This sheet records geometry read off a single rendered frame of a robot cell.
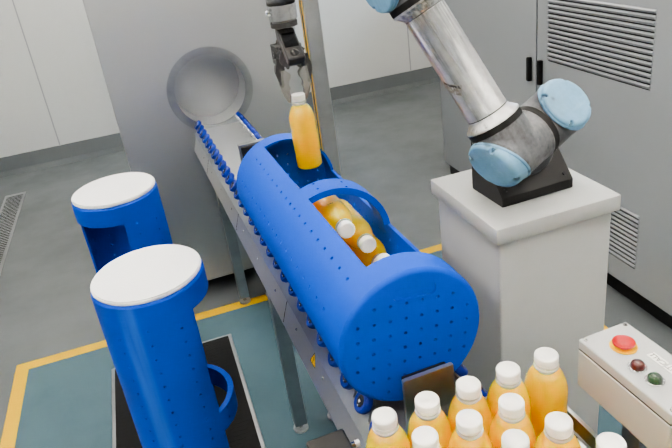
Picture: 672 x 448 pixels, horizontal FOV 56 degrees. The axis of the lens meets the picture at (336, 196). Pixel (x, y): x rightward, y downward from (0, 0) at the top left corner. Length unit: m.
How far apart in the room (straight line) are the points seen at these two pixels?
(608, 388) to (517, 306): 0.44
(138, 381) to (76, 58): 4.59
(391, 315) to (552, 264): 0.53
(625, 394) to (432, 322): 0.33
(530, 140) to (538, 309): 0.47
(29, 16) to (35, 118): 0.87
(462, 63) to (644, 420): 0.68
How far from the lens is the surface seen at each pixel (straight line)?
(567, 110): 1.36
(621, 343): 1.17
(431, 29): 1.26
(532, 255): 1.51
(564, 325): 1.68
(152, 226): 2.24
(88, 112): 6.16
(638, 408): 1.14
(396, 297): 1.14
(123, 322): 1.63
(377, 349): 1.17
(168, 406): 1.77
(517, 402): 1.05
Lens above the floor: 1.83
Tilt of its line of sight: 25 degrees down
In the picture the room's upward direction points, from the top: 8 degrees counter-clockwise
